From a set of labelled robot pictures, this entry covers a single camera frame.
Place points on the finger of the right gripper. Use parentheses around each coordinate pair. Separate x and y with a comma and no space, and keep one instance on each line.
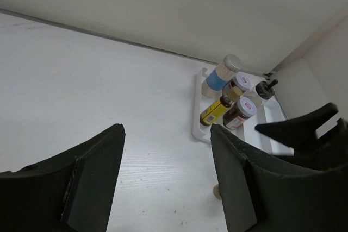
(310,150)

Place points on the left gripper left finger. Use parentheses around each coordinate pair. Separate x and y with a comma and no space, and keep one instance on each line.
(71,191)

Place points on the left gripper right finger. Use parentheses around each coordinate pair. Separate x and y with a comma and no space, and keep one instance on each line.
(261,192)

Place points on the black lid cream jar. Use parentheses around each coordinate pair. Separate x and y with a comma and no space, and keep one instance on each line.
(261,93)

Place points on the red logo dark jar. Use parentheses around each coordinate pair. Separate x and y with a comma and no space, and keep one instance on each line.
(240,112)

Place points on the white lid red logo jar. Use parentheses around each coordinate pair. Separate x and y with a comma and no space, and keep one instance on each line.
(239,80)

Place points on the yellow label brown cap bottle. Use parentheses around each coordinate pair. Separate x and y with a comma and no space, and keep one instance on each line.
(220,107)

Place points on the blue label silver lid jar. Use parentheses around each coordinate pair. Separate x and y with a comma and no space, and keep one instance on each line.
(221,75)

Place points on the white divided organizer tray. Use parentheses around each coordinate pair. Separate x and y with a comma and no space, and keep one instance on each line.
(267,113)

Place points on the black pepper grinder bottle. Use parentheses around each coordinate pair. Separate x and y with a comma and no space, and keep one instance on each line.
(216,192)

